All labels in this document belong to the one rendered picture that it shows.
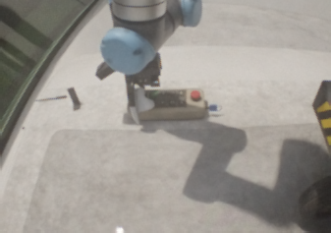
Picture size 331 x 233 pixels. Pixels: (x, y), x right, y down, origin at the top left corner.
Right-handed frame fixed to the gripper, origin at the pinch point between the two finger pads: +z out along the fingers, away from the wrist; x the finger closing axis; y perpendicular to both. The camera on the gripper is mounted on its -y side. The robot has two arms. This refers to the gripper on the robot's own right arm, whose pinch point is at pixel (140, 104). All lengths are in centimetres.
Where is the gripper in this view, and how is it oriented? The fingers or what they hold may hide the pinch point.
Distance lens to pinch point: 69.1
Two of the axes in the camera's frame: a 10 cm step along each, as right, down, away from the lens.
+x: 0.5, -7.3, 6.8
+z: 0.9, 6.8, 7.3
